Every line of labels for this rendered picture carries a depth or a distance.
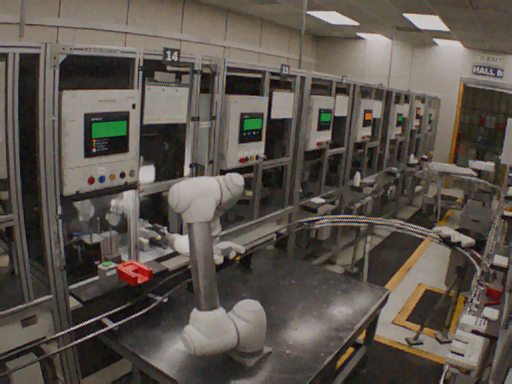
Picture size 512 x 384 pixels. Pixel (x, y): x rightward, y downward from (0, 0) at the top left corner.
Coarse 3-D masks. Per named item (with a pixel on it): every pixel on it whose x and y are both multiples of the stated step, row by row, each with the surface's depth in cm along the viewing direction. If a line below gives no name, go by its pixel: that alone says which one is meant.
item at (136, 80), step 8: (200, 56) 219; (136, 64) 185; (200, 64) 220; (136, 72) 186; (136, 80) 188; (136, 88) 189; (192, 128) 227; (192, 136) 228; (192, 144) 230; (192, 152) 231; (192, 168) 236; (192, 176) 236; (184, 224) 244; (184, 232) 245
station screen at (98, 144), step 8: (96, 120) 171; (104, 120) 175; (112, 120) 178; (120, 120) 182; (128, 120) 186; (112, 136) 180; (120, 136) 184; (96, 144) 174; (104, 144) 178; (112, 144) 181; (120, 144) 185; (96, 152) 175
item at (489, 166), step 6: (468, 162) 759; (474, 162) 695; (480, 162) 749; (492, 162) 711; (480, 168) 691; (486, 168) 693; (492, 168) 684; (492, 180) 685; (468, 192) 761; (474, 192) 767; (480, 192) 769; (462, 198) 786; (468, 198) 713; (474, 198) 715; (480, 198) 720
